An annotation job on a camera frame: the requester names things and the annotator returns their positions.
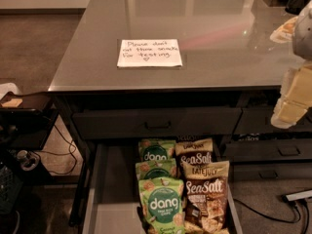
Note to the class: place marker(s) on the top right dark drawer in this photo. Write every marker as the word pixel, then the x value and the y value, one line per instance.
pixel 256 120

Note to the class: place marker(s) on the right bottom dark drawer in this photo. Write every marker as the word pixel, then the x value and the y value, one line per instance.
pixel 270 171

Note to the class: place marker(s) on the snack bag on counter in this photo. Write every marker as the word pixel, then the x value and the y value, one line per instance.
pixel 284 33

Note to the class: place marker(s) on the green dang chip bag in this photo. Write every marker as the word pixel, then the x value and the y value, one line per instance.
pixel 153 169
pixel 160 200
pixel 155 149

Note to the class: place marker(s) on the top left dark drawer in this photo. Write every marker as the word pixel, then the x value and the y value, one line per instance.
pixel 159 122

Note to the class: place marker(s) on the white handwritten paper note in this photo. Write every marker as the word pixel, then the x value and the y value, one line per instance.
pixel 149 53

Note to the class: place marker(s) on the brown sea salt chip bag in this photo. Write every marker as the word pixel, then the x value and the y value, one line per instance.
pixel 197 152
pixel 206 197

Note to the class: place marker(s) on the middle green dang chip bag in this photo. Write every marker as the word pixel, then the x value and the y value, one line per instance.
pixel 153 169

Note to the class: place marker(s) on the black cart at left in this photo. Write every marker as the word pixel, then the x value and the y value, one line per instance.
pixel 26 123

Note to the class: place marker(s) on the rear green dang chip bag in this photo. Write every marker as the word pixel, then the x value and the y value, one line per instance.
pixel 155 149

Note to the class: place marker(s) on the grey power strip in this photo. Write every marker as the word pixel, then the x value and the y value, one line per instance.
pixel 297 195

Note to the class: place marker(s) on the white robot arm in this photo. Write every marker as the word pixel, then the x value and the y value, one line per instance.
pixel 302 36

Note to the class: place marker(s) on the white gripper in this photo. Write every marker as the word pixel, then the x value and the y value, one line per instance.
pixel 303 36

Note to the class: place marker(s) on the front green dang chip bag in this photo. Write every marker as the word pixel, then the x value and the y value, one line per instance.
pixel 160 200

